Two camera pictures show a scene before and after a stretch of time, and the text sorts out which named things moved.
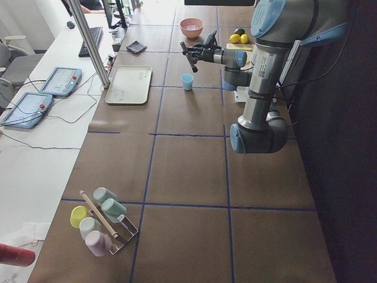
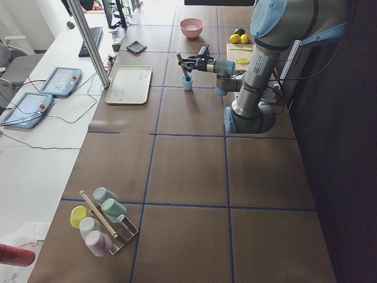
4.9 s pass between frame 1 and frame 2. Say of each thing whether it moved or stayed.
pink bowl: stayed
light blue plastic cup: stayed
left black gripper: moved
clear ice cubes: stayed
